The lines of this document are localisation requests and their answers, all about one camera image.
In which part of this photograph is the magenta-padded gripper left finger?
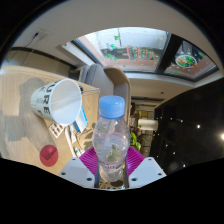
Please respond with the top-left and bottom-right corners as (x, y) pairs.
(58, 146), (100, 190)

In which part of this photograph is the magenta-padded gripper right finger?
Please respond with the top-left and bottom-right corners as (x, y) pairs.
(125, 145), (168, 190)

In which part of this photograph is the clear bottle with blue cap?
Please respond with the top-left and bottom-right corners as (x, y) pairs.
(92, 94), (132, 184)

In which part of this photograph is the white toothpaste tube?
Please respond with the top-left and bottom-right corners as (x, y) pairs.
(68, 126), (83, 158)

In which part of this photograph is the green potted plant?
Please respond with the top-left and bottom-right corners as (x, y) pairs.
(129, 130), (144, 152)

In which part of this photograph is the flat round red coaster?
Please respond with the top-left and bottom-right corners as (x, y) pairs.
(39, 143), (60, 168)

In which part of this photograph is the pill blister pack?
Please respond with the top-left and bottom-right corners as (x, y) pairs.
(48, 121), (66, 139)

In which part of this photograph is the flat blue box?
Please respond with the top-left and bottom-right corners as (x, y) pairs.
(72, 105), (89, 134)

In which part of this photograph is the group of ceiling spotlights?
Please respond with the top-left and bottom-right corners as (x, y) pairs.
(166, 113), (224, 168)

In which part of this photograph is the white mug with black letters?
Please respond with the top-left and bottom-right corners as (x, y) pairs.
(29, 78), (83, 127)

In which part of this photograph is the grey curved sofa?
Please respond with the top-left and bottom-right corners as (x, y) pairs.
(78, 63), (133, 128)

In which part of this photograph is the window with festive stickers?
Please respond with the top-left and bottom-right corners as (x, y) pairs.
(71, 26), (219, 83)

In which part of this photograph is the white wall socket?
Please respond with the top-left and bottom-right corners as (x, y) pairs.
(31, 29), (48, 41)

